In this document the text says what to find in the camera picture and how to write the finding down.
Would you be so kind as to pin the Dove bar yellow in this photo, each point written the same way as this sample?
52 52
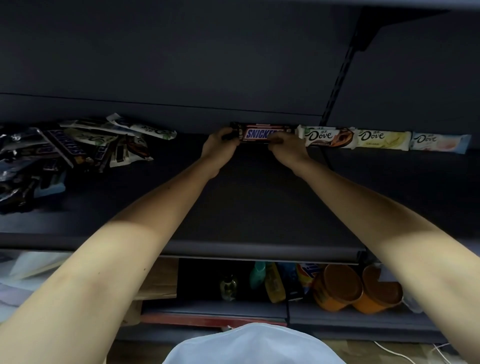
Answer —
382 139

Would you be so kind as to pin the Snickers bar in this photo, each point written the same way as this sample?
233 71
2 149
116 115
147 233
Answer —
258 134

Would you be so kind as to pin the person's left hand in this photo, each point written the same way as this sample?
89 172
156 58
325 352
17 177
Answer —
219 150

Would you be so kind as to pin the Dove bar light blue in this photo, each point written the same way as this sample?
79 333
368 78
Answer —
438 142

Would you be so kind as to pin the pile of mixed chocolate bars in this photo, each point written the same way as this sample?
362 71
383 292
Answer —
63 144

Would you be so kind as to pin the dark blue carton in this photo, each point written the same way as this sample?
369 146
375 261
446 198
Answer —
292 283

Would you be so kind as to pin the Dove bar brown hazelnut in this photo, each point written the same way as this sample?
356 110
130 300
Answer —
322 137

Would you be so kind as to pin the person's left forearm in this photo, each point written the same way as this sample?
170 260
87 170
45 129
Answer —
93 285

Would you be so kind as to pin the person's right hand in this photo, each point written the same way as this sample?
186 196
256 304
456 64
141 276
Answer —
292 152

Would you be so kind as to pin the dark grey metal shelf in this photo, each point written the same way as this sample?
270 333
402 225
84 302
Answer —
262 56

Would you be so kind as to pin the person's right forearm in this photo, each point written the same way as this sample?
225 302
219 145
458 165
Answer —
405 247

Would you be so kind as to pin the yellow plastic bottle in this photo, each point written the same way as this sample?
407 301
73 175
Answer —
275 285

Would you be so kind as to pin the orange blue detergent bag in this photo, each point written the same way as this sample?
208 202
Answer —
305 275

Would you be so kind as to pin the teal plastic bottle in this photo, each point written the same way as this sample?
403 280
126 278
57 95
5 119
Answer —
258 275

